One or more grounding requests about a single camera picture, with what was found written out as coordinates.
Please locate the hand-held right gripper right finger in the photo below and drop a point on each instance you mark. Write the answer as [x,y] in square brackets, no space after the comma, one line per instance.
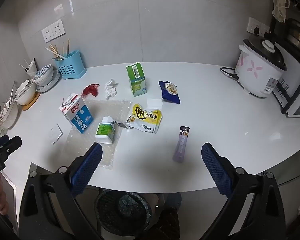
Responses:
[217,172]

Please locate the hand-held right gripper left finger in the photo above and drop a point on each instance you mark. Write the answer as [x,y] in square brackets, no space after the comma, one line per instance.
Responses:
[86,170]

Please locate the white bottle with green label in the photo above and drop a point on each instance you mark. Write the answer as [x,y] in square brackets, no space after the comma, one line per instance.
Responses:
[105,130]

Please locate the purple snack stick packet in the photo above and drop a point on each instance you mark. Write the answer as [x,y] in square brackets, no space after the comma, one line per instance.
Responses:
[181,145]

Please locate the dark green mesh trash basket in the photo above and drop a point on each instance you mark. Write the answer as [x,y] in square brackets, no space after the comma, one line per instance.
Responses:
[110,215]

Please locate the blue and white milk carton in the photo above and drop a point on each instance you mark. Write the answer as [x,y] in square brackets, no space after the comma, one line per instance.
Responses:
[77,115]

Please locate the yellow snack bag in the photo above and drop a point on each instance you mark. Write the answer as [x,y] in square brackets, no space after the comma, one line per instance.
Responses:
[145,117]

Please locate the white tissue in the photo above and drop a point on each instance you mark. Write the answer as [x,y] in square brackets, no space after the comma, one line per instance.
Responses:
[111,90]

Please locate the dark blue snack packet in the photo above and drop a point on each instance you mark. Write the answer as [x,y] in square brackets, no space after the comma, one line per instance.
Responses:
[170,93]

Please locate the green and white box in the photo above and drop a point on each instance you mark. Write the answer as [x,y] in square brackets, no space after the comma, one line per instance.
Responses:
[137,80]

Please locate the clear bubble wrap sheet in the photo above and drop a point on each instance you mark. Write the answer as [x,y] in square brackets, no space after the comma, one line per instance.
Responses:
[70,142]

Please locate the wooden trivet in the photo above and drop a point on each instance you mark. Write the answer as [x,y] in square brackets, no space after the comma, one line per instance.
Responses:
[31,104]

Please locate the small white card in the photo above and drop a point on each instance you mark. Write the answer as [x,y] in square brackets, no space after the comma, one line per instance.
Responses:
[56,133]

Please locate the light blue shoe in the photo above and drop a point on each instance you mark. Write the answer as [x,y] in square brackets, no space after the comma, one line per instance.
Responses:
[173,199]

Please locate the white bowl with dark rim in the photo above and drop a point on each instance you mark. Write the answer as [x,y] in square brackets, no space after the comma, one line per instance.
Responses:
[25,93]

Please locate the person's right leg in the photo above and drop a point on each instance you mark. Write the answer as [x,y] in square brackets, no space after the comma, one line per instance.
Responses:
[167,225]

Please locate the white cup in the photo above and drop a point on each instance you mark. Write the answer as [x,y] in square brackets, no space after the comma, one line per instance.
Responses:
[31,70]

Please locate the blue patterned bowl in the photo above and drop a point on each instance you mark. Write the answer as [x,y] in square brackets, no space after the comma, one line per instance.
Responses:
[43,73]

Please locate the red plastic wrapper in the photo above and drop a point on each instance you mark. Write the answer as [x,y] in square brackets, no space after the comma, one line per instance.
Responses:
[91,90]

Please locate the light blue utensil holder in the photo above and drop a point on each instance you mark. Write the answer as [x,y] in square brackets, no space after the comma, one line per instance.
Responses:
[71,67]

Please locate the bundle of wooden chopsticks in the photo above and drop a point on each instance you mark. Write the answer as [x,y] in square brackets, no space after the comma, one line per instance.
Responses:
[55,52]

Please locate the white floral rice cooker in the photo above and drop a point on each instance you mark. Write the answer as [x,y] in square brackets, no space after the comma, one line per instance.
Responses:
[255,72]

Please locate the white microwave oven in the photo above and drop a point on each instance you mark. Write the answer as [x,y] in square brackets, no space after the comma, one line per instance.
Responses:
[297,80]

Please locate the metal steamer pot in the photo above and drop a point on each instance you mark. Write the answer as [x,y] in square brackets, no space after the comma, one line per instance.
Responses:
[298,35]

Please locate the hanging white cloth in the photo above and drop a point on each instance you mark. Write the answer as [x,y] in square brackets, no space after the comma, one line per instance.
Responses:
[281,2]

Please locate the white wall hook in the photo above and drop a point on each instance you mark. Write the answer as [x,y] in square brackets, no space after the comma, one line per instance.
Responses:
[58,8]

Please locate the black wall plug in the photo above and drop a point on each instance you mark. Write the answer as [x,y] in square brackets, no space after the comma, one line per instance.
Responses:
[256,31]

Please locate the white double wall socket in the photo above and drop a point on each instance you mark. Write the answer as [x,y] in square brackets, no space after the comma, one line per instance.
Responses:
[252,23]

